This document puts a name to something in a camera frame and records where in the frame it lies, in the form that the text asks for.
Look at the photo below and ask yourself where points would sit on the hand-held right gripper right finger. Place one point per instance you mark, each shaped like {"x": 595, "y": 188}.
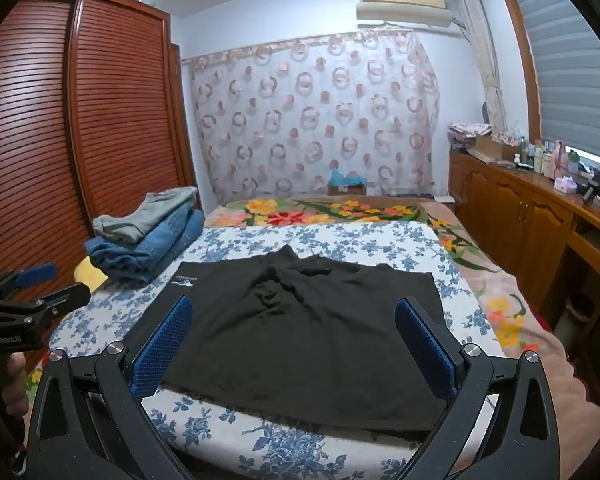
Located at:
{"x": 425, "y": 355}

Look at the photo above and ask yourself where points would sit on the brown louvred wardrobe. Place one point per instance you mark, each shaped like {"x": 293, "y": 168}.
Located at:
{"x": 105, "y": 110}

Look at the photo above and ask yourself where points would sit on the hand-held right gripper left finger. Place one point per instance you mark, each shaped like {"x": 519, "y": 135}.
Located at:
{"x": 162, "y": 350}

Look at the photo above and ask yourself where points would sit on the circle pattern sheer curtain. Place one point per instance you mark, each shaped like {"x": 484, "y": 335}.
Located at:
{"x": 305, "y": 110}

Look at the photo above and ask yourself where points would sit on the black hand-held devices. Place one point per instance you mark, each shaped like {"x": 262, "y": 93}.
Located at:
{"x": 596, "y": 187}

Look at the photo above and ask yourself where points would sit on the grey window blind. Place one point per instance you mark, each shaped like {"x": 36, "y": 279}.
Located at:
{"x": 565, "y": 60}

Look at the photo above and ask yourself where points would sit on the black pants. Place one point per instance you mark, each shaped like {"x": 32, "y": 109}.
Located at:
{"x": 300, "y": 330}

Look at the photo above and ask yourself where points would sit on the blue cloth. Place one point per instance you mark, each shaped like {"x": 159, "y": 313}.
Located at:
{"x": 347, "y": 179}

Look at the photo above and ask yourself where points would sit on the yellow pillow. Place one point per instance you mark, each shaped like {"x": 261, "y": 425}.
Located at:
{"x": 85, "y": 270}

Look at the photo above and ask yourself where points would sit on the pink tissue box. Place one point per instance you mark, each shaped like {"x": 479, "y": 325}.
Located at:
{"x": 565, "y": 186}

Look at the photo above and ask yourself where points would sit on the beige air conditioner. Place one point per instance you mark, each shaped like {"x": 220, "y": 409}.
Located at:
{"x": 405, "y": 2}

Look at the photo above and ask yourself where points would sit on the folded grey pants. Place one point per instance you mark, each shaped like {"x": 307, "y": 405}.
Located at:
{"x": 145, "y": 215}

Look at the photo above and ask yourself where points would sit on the wooden sideboard cabinet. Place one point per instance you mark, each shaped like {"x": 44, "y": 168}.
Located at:
{"x": 505, "y": 220}

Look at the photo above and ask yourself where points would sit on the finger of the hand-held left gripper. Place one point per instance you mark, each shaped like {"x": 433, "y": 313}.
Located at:
{"x": 35, "y": 275}
{"x": 62, "y": 296}

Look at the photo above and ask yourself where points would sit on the folded blue jeans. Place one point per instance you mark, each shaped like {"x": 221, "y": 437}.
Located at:
{"x": 145, "y": 255}

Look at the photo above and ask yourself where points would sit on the beige floral drape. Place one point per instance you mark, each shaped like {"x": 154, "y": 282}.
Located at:
{"x": 480, "y": 50}

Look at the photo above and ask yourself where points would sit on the wooden window frame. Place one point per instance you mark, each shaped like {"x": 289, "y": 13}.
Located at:
{"x": 520, "y": 60}

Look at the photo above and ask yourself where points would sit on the row of toiletry bottles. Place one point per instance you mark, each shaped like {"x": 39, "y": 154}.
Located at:
{"x": 540, "y": 160}

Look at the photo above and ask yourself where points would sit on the small cardboard box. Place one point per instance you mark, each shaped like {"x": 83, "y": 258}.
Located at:
{"x": 347, "y": 191}

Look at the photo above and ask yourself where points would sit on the dark waste bin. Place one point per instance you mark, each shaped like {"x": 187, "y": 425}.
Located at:
{"x": 575, "y": 317}

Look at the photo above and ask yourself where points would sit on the floral blue white bed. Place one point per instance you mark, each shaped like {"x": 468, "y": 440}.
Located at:
{"x": 370, "y": 250}

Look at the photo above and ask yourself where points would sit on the stack of printed papers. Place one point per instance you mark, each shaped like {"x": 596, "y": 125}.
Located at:
{"x": 467, "y": 132}

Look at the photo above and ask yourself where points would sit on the person's left hand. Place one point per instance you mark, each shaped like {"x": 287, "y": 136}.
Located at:
{"x": 17, "y": 385}

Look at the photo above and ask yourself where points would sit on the open cardboard box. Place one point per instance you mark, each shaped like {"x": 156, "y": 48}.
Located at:
{"x": 495, "y": 147}

